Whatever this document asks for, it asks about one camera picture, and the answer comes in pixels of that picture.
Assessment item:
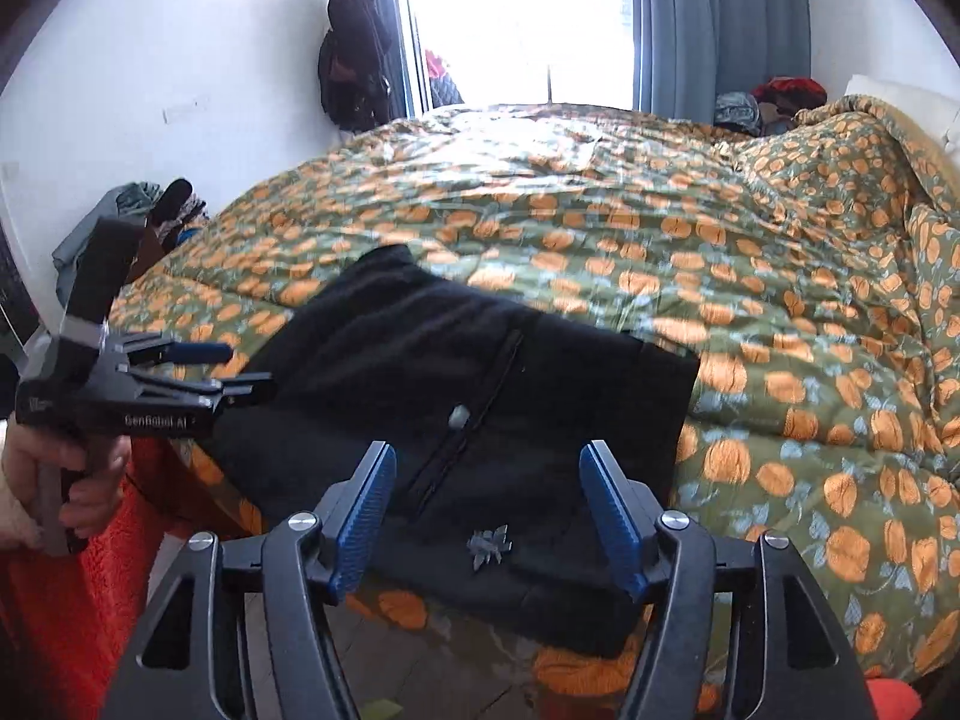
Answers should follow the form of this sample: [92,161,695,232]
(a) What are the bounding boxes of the grey-blue draped cloth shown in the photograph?
[51,181,163,272]

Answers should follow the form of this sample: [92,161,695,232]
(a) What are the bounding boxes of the black pants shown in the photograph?
[202,244,702,658]

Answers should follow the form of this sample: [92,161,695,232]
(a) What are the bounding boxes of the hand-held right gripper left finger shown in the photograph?
[99,441,398,720]

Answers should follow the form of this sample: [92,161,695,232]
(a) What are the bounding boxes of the white pillow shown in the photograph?
[843,73,960,160]

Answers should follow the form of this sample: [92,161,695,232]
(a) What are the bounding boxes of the green orange floral blanket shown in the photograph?
[105,101,960,700]

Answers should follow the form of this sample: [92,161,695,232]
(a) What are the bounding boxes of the person's left hand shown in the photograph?
[3,420,133,538]

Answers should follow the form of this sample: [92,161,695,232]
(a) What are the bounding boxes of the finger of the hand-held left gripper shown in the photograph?
[127,369,277,413]
[103,328,235,372]

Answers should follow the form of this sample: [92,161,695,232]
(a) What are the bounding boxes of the dark hanging backpack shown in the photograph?
[317,0,395,133]

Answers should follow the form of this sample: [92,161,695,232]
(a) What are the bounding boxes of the patterned clothes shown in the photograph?
[160,193,209,250]

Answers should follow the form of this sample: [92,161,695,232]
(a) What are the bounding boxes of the red black clothes pile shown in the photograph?
[752,76,827,122]

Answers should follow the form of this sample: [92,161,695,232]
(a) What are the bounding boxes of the person's left forearm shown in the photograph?
[0,457,43,550]

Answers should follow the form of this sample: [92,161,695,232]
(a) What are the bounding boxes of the blue-grey curtain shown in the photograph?
[630,0,815,125]
[345,0,434,121]

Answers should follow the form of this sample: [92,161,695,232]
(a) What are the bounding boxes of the bright window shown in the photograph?
[401,0,638,110]

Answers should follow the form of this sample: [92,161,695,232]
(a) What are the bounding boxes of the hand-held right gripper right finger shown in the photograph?
[577,439,880,720]

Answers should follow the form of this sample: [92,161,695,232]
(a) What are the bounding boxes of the orange-red textured cloth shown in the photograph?
[0,435,925,720]

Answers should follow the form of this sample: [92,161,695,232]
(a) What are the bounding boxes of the teal grey garment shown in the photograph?
[712,90,763,137]

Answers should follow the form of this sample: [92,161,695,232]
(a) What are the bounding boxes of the red dark cloth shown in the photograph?
[424,49,464,104]

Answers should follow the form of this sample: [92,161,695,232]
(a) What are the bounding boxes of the black cloth item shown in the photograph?
[148,178,194,227]

